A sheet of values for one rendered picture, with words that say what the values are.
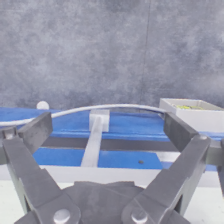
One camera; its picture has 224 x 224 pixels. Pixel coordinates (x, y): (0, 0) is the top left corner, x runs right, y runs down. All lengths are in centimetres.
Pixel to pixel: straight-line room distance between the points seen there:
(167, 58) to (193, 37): 25
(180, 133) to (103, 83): 122
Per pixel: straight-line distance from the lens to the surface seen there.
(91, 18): 140
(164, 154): 79
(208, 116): 103
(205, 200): 22
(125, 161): 65
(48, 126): 20
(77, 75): 138
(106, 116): 81
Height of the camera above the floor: 135
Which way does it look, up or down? 74 degrees down
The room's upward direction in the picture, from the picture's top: 179 degrees clockwise
